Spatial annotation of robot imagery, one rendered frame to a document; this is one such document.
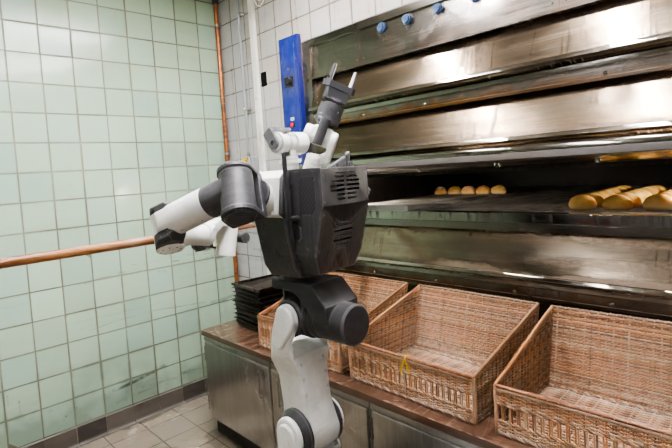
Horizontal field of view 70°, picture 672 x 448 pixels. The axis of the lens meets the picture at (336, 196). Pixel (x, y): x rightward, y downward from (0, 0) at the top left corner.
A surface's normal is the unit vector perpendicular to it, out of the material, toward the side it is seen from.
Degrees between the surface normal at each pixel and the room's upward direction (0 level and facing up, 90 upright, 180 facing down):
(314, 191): 90
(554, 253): 70
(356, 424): 92
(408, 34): 90
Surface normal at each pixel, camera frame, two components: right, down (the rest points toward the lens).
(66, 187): 0.70, -0.01
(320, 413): 0.63, -0.38
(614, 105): -0.68, -0.30
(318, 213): -0.65, 0.08
